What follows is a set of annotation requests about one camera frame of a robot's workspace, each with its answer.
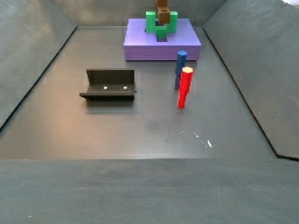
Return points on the brown T-shaped block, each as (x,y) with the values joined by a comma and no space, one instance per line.
(163,11)

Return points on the purple board with slots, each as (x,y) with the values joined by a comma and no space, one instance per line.
(141,47)

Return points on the red hexagonal peg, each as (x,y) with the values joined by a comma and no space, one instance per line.
(187,71)

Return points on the blue cylinder peg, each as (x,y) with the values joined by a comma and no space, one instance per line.
(180,63)

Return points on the green U-shaped block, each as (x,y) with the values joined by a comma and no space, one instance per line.
(160,29)

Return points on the black angle bracket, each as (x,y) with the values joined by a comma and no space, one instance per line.
(109,83)

